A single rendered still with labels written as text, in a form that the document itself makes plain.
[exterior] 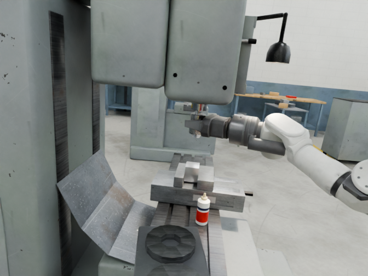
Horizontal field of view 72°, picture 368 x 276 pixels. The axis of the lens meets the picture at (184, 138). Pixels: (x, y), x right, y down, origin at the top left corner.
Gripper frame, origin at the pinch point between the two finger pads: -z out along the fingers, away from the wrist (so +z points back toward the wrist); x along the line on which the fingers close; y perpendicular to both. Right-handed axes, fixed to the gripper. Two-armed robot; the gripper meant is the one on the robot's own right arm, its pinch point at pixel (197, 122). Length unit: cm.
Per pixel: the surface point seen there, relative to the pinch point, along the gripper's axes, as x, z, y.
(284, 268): -17, 35, 54
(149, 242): 39.8, 6.5, 13.5
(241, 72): -1.5, 11.1, -16.3
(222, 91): 7.8, 8.4, -11.1
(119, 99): -539, -419, 88
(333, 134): -447, 114, 79
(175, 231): 34.8, 9.2, 13.5
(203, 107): 1.5, 1.9, -5.3
